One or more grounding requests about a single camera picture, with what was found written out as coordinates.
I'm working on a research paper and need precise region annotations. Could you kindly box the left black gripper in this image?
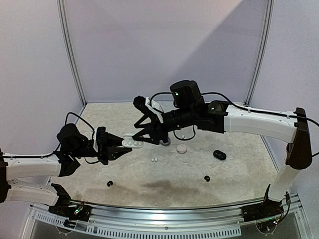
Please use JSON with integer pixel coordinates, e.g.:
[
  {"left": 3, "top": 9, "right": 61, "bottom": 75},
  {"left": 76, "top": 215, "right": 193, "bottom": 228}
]
[{"left": 71, "top": 134, "right": 132, "bottom": 166}]

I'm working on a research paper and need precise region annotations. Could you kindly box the white oblong charging case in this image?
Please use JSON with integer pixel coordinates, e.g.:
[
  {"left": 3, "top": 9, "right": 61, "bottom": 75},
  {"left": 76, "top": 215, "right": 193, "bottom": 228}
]
[{"left": 122, "top": 133, "right": 144, "bottom": 149}]

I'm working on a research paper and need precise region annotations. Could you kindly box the blue earbud charging case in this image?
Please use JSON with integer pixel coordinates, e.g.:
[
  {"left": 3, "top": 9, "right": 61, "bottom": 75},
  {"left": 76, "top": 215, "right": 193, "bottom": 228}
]
[{"left": 160, "top": 141, "right": 170, "bottom": 146}]

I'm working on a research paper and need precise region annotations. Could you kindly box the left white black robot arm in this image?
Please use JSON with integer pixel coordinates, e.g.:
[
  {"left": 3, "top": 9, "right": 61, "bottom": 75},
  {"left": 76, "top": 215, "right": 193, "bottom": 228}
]
[{"left": 0, "top": 123, "right": 132, "bottom": 216}]

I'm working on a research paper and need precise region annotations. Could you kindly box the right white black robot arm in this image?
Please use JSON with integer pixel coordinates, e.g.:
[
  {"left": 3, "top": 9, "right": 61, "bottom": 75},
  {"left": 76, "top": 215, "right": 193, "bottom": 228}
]
[{"left": 133, "top": 80, "right": 313, "bottom": 217}]

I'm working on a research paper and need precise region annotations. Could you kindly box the black earbud charging case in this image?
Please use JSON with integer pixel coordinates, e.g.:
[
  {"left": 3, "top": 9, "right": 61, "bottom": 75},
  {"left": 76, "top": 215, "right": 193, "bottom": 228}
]
[{"left": 213, "top": 150, "right": 227, "bottom": 161}]

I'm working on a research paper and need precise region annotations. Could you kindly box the black earbud right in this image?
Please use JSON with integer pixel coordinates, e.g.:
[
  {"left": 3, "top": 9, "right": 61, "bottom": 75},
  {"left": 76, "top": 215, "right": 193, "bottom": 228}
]
[{"left": 204, "top": 175, "right": 210, "bottom": 182}]

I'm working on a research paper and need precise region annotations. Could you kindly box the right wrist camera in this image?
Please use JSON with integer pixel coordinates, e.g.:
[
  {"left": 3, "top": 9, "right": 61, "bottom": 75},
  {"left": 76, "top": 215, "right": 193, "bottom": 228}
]
[{"left": 133, "top": 96, "right": 164, "bottom": 123}]

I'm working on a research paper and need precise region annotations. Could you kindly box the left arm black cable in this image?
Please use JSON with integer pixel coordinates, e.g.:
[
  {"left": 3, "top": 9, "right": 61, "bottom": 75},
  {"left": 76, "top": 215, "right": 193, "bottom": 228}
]
[{"left": 0, "top": 112, "right": 100, "bottom": 165}]

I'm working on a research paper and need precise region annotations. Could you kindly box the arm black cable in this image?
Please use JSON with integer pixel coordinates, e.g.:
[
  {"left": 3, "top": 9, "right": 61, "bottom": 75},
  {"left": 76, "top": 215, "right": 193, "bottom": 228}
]
[
  {"left": 0, "top": 112, "right": 100, "bottom": 165},
  {"left": 149, "top": 92, "right": 319, "bottom": 158}
]

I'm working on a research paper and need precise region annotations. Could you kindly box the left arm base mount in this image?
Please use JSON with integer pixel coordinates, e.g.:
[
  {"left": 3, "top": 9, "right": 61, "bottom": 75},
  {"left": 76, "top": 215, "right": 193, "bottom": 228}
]
[{"left": 48, "top": 200, "right": 93, "bottom": 222}]

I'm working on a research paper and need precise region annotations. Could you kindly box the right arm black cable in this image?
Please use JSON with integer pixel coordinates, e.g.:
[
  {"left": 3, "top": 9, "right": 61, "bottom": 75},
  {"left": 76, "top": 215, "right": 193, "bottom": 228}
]
[{"left": 149, "top": 92, "right": 319, "bottom": 158}]

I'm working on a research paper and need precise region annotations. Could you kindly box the left aluminium corner post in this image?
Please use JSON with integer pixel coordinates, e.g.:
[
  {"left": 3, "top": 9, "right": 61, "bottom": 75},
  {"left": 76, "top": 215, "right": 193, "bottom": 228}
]
[{"left": 57, "top": 0, "right": 87, "bottom": 107}]

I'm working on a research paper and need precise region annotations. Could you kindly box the aluminium corner post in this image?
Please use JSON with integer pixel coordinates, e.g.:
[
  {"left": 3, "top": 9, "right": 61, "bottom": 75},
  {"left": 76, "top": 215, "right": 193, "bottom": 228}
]
[
  {"left": 57, "top": 0, "right": 87, "bottom": 107},
  {"left": 244, "top": 0, "right": 274, "bottom": 106}
]

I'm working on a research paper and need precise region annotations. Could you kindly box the aluminium front rail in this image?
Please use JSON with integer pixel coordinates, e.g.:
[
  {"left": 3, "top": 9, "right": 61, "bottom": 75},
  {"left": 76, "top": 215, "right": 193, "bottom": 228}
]
[{"left": 21, "top": 194, "right": 312, "bottom": 239}]

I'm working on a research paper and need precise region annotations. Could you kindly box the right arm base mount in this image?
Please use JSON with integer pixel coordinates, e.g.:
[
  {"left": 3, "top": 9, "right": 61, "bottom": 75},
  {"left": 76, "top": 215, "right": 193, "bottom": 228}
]
[{"left": 241, "top": 198, "right": 284, "bottom": 222}]

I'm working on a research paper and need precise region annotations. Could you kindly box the right aluminium corner post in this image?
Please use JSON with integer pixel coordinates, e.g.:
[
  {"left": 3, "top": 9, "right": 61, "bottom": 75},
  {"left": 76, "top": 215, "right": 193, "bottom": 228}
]
[{"left": 244, "top": 0, "right": 274, "bottom": 106}]

